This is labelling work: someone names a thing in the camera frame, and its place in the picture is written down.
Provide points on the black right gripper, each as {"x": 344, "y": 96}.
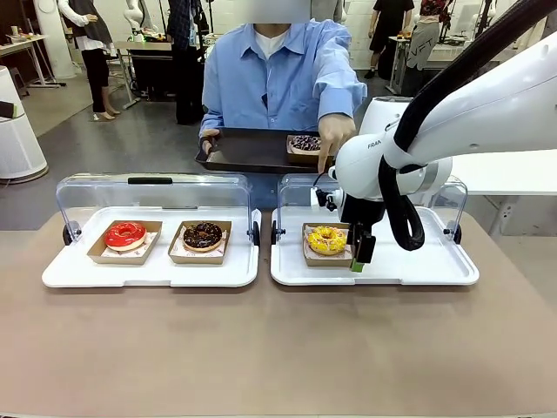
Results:
{"x": 361, "y": 211}

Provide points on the cardboard box of yellow donut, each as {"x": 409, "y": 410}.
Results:
{"x": 326, "y": 260}

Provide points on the cardboard box of purple donut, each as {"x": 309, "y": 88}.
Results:
{"x": 304, "y": 157}

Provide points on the dark purple sprinkled donut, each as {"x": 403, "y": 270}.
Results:
{"x": 304, "y": 143}

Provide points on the dark brown serving tray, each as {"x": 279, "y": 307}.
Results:
{"x": 252, "y": 152}

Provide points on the person's right forearm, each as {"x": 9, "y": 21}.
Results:
{"x": 213, "y": 115}

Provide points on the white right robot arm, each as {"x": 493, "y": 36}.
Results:
{"x": 478, "y": 109}

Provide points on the person's left forearm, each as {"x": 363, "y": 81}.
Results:
{"x": 344, "y": 100}

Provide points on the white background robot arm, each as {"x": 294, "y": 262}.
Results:
{"x": 135, "y": 17}

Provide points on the yellow sprinkled donut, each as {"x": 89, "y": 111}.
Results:
{"x": 317, "y": 241}

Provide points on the cardboard box of chocolate donut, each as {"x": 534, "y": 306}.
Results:
{"x": 196, "y": 258}

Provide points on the chocolate glazed donut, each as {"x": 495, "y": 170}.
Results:
{"x": 191, "y": 237}

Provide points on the person in blue shirt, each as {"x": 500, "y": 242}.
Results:
{"x": 270, "y": 87}

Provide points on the cardboard box of red donut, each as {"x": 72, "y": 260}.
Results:
{"x": 126, "y": 258}

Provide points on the red glazed donut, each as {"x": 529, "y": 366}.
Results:
{"x": 113, "y": 237}

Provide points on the person's left hand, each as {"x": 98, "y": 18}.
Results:
{"x": 335, "y": 135}

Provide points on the person's right hand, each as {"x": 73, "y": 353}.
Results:
{"x": 208, "y": 137}

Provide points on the white display tray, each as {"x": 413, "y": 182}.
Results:
{"x": 156, "y": 274}
{"x": 413, "y": 265}

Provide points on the clear plastic display lid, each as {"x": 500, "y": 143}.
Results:
{"x": 109, "y": 191}
{"x": 296, "y": 191}

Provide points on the white side table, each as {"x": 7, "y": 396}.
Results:
{"x": 500, "y": 174}

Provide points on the bystander in black shirt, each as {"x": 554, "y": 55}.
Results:
{"x": 387, "y": 30}

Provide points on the bystander in dark clothes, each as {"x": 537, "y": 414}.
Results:
{"x": 187, "y": 61}

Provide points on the white air purifier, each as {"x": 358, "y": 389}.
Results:
{"x": 17, "y": 143}

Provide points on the light wooden background table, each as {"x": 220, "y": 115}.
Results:
{"x": 22, "y": 43}

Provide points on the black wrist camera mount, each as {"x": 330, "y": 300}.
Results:
{"x": 326, "y": 199}

